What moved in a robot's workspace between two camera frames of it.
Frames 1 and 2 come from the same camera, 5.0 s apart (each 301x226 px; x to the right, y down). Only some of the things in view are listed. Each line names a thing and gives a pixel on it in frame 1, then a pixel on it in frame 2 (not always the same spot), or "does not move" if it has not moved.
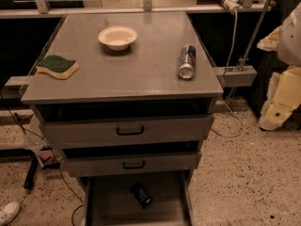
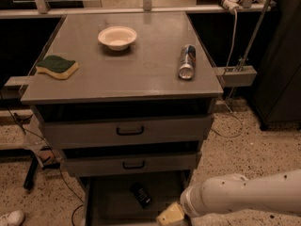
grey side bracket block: [237, 75] does not move
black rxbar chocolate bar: [142, 195] does not move
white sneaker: [8, 213] -> [15, 217]
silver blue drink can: [187, 61] does not move
